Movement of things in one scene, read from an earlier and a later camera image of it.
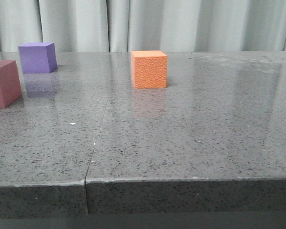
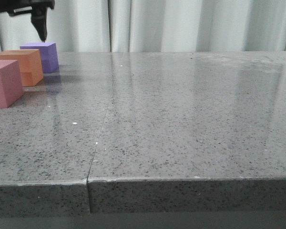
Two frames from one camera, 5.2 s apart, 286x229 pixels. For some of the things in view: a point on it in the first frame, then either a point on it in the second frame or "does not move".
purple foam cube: x=37 y=57 does not move
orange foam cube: x=149 y=69 to x=30 y=62
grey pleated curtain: x=89 y=26 does not move
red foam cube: x=5 y=86 does not move
